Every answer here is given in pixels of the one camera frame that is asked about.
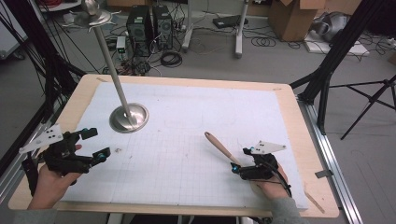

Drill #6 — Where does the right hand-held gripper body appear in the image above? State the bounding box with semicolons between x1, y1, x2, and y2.
239;140;288;182

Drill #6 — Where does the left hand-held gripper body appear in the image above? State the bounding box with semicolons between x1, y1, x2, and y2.
19;123;94;175

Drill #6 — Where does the beige slotted spatula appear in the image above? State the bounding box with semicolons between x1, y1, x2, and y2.
204;131;243;167

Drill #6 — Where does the person's right hand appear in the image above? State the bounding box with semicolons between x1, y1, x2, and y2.
247;163;293;201

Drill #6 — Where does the person's left hand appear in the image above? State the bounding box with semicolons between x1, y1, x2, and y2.
27;143;84;211

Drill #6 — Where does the beige tape strip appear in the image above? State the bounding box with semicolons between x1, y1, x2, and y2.
303;189;327;215

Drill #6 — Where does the white grid mat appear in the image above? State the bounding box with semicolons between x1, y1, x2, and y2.
60;81;309;210

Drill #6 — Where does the metal utensil stand with hooks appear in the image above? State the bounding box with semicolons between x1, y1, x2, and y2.
63;0;150;134

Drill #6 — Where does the small white power box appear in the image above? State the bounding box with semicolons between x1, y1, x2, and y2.
116;35;127;53

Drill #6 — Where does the white stand leg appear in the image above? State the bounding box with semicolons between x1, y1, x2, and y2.
181;0;196;53
233;0;250;59

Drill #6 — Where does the black computer tower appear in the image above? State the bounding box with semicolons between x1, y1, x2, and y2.
151;4;174;51
125;5;154;58

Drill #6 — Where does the black tripod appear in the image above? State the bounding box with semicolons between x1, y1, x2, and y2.
329;74;396;140

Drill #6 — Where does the flat black device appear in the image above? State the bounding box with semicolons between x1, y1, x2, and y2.
212;14;249;30

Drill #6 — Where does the cardboard box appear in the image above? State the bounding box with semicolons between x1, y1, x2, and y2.
268;0;327;42

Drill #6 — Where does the white flat board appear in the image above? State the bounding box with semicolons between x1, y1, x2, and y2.
303;32;371;58

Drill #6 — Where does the grey white appliance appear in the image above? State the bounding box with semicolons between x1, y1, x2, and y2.
310;11;350;44

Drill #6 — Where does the grey metal bracket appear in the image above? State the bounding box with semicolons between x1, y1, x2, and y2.
314;169;334;179

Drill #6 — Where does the black metal frame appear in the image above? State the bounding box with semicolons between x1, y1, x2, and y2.
0;0;87;175
289;0;389;135

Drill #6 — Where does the aluminium rail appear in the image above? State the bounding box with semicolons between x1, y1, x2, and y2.
298;98;364;224

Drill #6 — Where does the thin coiled black cable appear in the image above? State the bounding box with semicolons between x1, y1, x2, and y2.
249;35;277;49

